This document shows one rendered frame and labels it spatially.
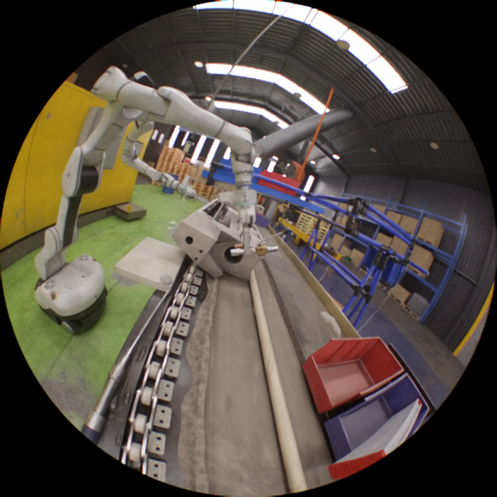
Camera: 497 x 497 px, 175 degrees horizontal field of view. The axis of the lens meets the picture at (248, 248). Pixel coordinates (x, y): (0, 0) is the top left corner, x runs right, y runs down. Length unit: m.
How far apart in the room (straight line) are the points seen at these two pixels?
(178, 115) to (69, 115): 2.03
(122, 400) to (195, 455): 0.16
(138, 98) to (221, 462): 0.82
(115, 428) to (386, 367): 0.78
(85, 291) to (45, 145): 1.65
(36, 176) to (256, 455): 2.45
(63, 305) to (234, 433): 1.06
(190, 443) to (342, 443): 0.32
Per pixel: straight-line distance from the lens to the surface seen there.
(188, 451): 0.40
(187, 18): 11.03
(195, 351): 0.47
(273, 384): 0.45
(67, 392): 1.30
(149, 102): 0.52
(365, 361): 0.78
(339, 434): 0.48
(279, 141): 8.23
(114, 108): 0.84
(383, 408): 0.77
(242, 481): 0.42
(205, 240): 0.63
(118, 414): 0.38
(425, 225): 10.03
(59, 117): 2.34
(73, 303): 1.18
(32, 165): 2.25
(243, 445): 0.41
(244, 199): 0.55
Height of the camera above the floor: 1.14
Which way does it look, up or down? 18 degrees down
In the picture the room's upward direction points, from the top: 23 degrees clockwise
